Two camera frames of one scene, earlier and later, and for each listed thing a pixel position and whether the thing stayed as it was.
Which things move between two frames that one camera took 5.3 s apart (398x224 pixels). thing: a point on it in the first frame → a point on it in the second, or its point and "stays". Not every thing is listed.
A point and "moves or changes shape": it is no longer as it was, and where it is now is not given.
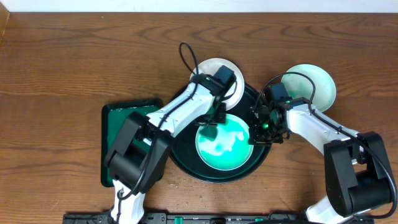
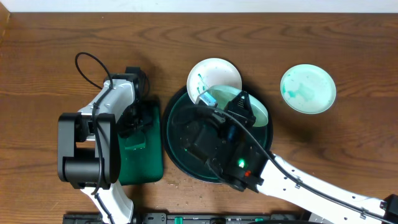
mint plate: (311, 82) stays
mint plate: (231, 149) moves or changes shape
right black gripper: (256, 137) → (248, 117)
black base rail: (193, 218) stays
